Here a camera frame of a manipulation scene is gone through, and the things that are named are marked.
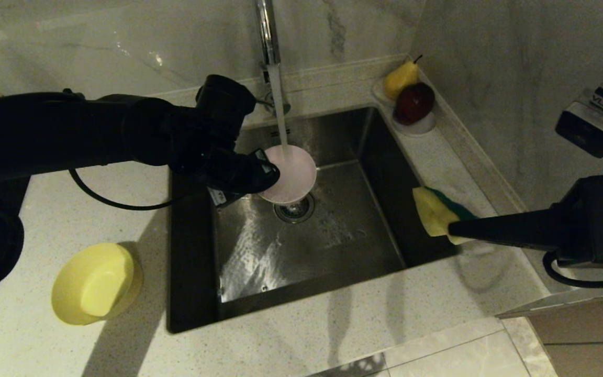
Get pink plastic bowl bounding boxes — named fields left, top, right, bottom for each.
left=257, top=145, right=318, bottom=205

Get green yellow sponge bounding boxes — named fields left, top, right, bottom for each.
left=412, top=186, right=477, bottom=246

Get chrome faucet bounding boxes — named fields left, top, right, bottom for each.
left=249, top=0, right=292, bottom=117

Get stainless steel sink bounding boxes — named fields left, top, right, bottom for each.
left=167, top=107, right=460, bottom=334

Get round metal drain strainer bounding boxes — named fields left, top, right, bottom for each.
left=274, top=195, right=316, bottom=225

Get small white dish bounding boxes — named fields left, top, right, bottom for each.
left=371, top=80, right=396, bottom=108
left=389, top=113, right=437, bottom=138

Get dark red apple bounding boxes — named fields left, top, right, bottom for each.
left=394, top=83, right=436, bottom=126

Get yellow pear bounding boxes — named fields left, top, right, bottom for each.
left=383, top=56, right=421, bottom=102

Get yellow plastic bowl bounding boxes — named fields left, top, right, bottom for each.
left=51, top=242, right=144, bottom=326

